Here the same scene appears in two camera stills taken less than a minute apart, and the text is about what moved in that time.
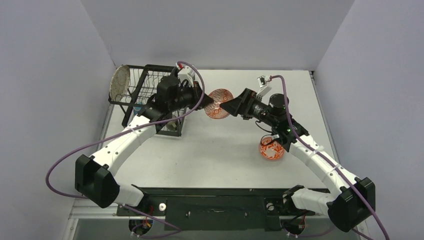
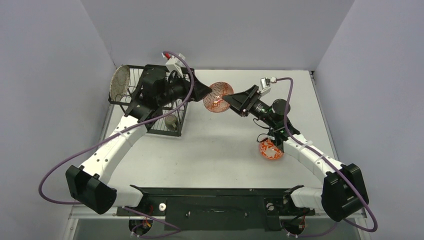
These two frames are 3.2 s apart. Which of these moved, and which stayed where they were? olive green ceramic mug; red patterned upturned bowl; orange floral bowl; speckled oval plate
Moved: red patterned upturned bowl
Stayed: olive green ceramic mug; orange floral bowl; speckled oval plate
